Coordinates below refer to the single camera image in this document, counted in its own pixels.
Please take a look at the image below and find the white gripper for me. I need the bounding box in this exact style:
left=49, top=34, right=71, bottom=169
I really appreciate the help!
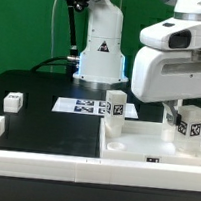
left=131, top=47, right=201, bottom=126

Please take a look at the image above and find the white square table top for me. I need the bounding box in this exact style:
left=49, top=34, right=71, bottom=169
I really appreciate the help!
left=99, top=119, right=201, bottom=166

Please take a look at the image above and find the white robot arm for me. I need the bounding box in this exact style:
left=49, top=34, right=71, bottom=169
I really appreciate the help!
left=74, top=0, right=201, bottom=106

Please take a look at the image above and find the white U-shaped obstacle fence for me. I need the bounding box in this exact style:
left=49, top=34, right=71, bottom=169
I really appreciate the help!
left=0, top=116, right=201, bottom=191

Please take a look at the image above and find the white marker sheet with tags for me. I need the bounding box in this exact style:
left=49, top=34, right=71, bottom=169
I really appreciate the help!
left=52, top=97, right=138, bottom=119

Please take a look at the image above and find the black cable bundle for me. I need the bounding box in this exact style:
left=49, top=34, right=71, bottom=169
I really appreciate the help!
left=30, top=54, right=81, bottom=77

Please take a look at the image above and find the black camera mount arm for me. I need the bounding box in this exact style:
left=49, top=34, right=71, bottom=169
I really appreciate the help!
left=53, top=0, right=114, bottom=67

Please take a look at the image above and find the white cable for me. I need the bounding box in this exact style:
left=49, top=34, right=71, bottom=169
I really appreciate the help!
left=45, top=0, right=80, bottom=75

